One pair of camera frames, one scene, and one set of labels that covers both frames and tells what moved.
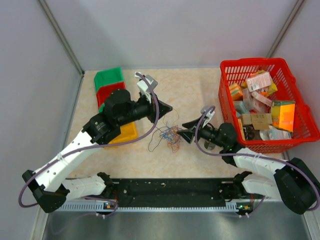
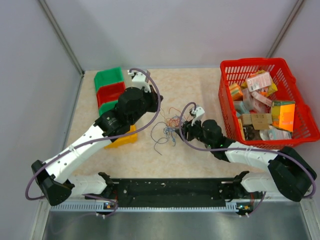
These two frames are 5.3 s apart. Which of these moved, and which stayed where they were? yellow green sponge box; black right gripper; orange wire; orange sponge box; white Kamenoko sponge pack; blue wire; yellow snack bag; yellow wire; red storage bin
Moved: blue wire; orange wire; yellow wire
Stayed: red storage bin; white Kamenoko sponge pack; black right gripper; yellow snack bag; orange sponge box; yellow green sponge box
